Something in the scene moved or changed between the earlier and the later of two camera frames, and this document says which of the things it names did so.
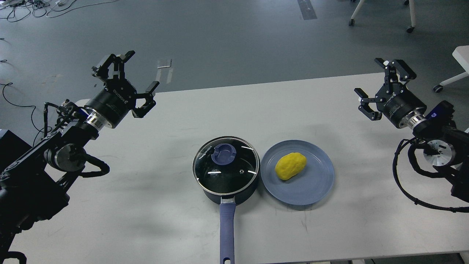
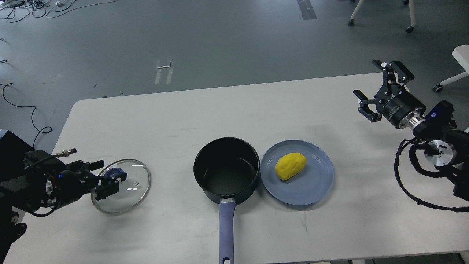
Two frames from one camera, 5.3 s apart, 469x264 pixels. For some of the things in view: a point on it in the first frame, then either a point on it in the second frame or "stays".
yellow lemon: (289, 165) stays
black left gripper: (118, 98) to (72, 183)
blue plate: (309, 185) stays
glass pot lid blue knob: (225, 165) to (112, 172)
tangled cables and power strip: (14, 10) stays
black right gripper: (399, 102) stays
